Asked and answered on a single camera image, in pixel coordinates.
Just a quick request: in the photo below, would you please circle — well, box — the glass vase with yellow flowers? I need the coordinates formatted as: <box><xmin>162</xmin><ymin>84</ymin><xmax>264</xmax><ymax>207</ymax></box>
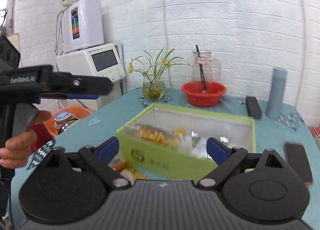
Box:
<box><xmin>126</xmin><ymin>48</ymin><xmax>190</xmax><ymax>101</ymax></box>

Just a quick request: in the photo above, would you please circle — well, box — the white appliance with screen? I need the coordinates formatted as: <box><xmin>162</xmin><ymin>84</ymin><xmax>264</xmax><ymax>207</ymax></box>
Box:
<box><xmin>56</xmin><ymin>43</ymin><xmax>126</xmax><ymax>111</ymax></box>

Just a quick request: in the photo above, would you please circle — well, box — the silver foil snack bag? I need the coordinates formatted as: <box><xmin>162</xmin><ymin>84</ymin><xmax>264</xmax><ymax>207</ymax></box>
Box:
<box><xmin>191</xmin><ymin>131</ymin><xmax>212</xmax><ymax>160</ymax></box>

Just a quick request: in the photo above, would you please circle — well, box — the small black box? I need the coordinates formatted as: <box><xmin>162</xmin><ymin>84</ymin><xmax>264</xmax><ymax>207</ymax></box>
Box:
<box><xmin>245</xmin><ymin>96</ymin><xmax>263</xmax><ymax>120</ymax></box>

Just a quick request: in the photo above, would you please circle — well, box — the teal patterned tablecloth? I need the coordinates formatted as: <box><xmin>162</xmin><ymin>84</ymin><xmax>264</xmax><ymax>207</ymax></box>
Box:
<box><xmin>9</xmin><ymin>90</ymin><xmax>319</xmax><ymax>229</ymax></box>

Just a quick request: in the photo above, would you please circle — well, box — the white water purifier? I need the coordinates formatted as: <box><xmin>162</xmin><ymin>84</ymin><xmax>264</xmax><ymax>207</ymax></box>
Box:
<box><xmin>62</xmin><ymin>0</ymin><xmax>104</xmax><ymax>53</ymax></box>

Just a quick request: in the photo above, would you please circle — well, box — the grey cylindrical bottle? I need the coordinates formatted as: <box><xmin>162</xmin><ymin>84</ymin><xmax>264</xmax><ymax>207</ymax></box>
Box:
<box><xmin>266</xmin><ymin>67</ymin><xmax>287</xmax><ymax>119</ymax></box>

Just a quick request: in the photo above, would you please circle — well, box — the green cardboard box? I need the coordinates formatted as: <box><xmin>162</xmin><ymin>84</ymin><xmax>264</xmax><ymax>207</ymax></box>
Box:
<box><xmin>116</xmin><ymin>104</ymin><xmax>256</xmax><ymax>181</ymax></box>

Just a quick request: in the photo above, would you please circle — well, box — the red plastic basket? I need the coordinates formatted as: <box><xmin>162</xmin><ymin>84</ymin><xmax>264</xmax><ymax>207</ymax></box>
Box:
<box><xmin>181</xmin><ymin>81</ymin><xmax>227</xmax><ymax>107</ymax></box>

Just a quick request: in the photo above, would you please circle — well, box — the smartphone with pink case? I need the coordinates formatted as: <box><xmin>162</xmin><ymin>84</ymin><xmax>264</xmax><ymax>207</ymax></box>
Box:
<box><xmin>283</xmin><ymin>142</ymin><xmax>313</xmax><ymax>186</ymax></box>

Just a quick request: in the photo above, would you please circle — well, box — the yellow chips bag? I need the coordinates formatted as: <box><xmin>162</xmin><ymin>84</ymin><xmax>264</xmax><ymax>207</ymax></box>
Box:
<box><xmin>125</xmin><ymin>125</ymin><xmax>181</xmax><ymax>149</ymax></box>

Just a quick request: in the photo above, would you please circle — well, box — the yellow snack packet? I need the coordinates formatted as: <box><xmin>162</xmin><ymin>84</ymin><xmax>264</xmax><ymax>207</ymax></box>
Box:
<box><xmin>108</xmin><ymin>155</ymin><xmax>148</xmax><ymax>185</ymax></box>

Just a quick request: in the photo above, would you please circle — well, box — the glass pitcher with straw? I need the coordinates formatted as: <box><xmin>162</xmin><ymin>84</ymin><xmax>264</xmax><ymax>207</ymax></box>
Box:
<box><xmin>191</xmin><ymin>45</ymin><xmax>221</xmax><ymax>90</ymax></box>

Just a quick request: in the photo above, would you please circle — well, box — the person's left hand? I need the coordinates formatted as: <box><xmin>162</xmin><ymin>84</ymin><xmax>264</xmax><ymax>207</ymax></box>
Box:
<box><xmin>1</xmin><ymin>111</ymin><xmax>53</xmax><ymax>169</ymax></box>

